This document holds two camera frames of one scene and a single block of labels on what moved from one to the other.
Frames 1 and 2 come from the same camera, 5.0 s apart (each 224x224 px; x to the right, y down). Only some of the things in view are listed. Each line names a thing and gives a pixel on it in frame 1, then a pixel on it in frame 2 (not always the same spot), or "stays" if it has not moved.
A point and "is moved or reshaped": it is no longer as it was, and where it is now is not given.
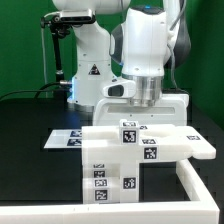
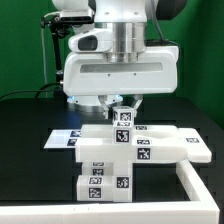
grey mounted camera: (77, 16) stays
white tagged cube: (129, 132) is moved or reshaped
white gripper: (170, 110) to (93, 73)
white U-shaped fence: (205, 210) stays
